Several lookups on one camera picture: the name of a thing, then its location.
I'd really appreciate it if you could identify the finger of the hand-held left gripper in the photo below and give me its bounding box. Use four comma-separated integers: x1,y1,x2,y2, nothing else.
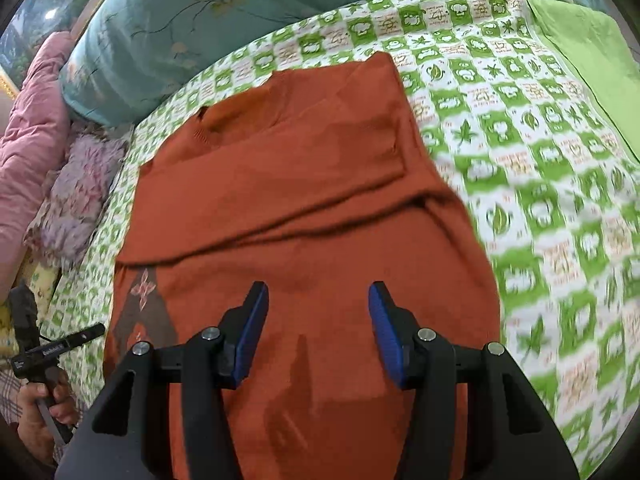
60,324,106,350

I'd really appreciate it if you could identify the person's left hand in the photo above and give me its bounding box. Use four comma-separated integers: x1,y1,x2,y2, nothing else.
17,370,81,466

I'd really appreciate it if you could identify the teal floral pillow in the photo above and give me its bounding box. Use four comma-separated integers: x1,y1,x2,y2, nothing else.
59,0,621,126

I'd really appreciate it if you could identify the person's plaid clothing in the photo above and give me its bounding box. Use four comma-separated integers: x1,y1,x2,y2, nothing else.
0,372,32,428

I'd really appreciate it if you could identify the yellow printed cloth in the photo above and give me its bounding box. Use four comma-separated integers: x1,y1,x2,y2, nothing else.
0,260,61,356

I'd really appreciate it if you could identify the green white printed bed sheet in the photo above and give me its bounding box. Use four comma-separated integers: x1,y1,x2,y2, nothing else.
47,0,640,471

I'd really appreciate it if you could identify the pink quilt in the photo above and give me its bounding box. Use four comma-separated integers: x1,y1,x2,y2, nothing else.
0,31,76,281

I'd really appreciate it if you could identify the orange knit sweater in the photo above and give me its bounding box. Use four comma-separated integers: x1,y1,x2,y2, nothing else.
102,51,503,480

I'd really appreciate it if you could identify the plain green cloth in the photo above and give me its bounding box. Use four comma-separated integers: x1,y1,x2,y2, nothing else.
525,0,640,153

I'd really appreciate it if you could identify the framed landscape wall poster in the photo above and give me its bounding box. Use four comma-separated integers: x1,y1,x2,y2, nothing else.
0,0,116,93

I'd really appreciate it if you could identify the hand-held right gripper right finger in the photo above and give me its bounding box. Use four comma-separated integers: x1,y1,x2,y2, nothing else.
369,282,581,480

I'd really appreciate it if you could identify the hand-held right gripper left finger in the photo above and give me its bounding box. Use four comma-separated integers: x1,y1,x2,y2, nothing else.
65,282,271,480

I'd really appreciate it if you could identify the purple floral ruffled pillow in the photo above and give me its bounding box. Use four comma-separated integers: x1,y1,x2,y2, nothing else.
25,122,133,266

